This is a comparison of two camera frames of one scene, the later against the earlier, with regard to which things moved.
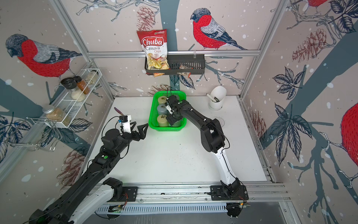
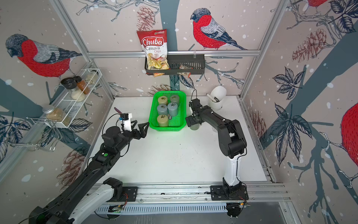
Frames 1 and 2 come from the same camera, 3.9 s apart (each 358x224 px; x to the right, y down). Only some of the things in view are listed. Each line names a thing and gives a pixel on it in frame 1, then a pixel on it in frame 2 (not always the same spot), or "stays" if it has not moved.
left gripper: (141, 135) stays
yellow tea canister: (161, 100) stays
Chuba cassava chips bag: (154, 42) stays
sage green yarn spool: (178, 123) → (195, 127)
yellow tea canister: (162, 121) stays
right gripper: (170, 121) → (189, 118)
